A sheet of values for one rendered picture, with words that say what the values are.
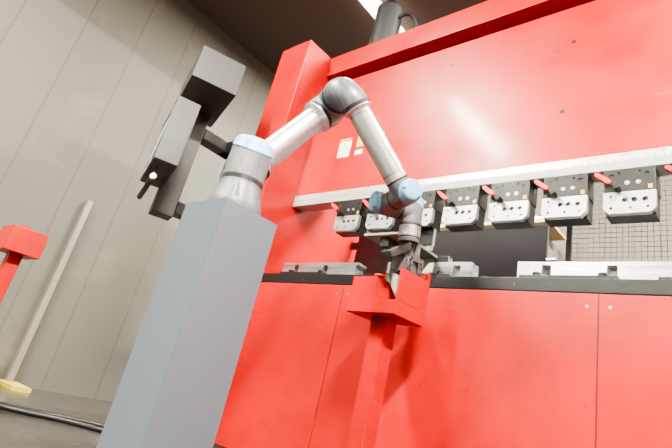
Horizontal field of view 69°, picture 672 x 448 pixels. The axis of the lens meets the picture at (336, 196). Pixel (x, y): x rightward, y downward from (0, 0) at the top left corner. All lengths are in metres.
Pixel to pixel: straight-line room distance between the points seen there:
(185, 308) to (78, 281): 3.03
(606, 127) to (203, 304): 1.49
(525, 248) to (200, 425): 1.72
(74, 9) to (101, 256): 1.93
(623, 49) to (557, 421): 1.34
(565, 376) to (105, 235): 3.48
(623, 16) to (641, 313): 1.19
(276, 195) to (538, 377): 1.59
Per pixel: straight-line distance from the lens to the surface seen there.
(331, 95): 1.61
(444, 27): 2.71
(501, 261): 2.51
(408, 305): 1.61
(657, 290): 1.61
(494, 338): 1.70
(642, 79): 2.08
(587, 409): 1.58
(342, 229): 2.37
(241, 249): 1.26
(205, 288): 1.20
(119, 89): 4.50
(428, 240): 2.10
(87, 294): 4.22
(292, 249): 2.70
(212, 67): 2.80
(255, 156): 1.36
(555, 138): 2.04
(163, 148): 2.54
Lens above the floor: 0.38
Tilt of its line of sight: 22 degrees up
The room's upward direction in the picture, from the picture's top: 14 degrees clockwise
